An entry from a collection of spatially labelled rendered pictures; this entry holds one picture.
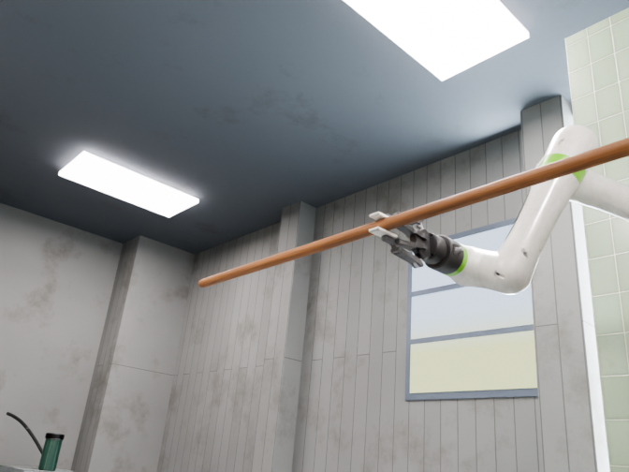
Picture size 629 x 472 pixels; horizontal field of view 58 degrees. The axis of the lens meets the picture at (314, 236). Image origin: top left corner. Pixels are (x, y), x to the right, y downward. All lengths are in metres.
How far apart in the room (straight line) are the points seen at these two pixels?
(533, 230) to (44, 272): 6.34
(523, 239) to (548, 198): 0.14
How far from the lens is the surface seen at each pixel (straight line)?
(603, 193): 1.86
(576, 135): 1.70
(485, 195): 1.18
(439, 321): 4.37
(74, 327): 7.32
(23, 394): 7.11
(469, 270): 1.54
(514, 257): 1.49
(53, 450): 6.09
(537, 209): 1.57
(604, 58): 2.86
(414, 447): 4.39
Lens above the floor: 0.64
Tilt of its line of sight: 22 degrees up
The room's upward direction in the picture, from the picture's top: 5 degrees clockwise
